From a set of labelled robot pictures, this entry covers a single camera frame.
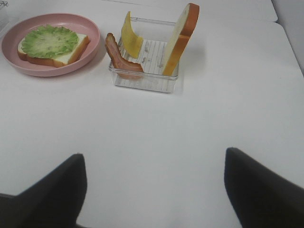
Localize left clear plastic tray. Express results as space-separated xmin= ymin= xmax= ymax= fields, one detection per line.
xmin=0 ymin=0 xmax=9 ymax=31

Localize bread slice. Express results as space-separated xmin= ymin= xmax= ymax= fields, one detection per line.
xmin=18 ymin=33 xmax=90 ymax=67
xmin=162 ymin=3 xmax=200 ymax=76

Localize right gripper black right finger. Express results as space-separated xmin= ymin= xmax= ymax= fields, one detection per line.
xmin=225 ymin=147 xmax=304 ymax=228

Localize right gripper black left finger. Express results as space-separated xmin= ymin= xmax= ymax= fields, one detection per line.
xmin=0 ymin=154 xmax=87 ymax=228

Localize yellow cheese slice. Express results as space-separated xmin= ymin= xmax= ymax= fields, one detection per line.
xmin=121 ymin=11 xmax=143 ymax=58

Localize right clear plastic tray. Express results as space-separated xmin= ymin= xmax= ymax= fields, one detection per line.
xmin=109 ymin=17 xmax=179 ymax=93

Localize green lettuce leaf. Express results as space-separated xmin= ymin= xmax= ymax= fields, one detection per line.
xmin=21 ymin=25 xmax=79 ymax=59

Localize pink round plate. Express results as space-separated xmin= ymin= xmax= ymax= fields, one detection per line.
xmin=1 ymin=13 xmax=101 ymax=77

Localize bacon strip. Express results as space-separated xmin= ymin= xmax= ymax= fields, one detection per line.
xmin=105 ymin=33 xmax=143 ymax=73

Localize clear plastic tray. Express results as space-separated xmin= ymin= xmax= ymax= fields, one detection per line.
xmin=109 ymin=17 xmax=179 ymax=93
xmin=0 ymin=0 xmax=9 ymax=31

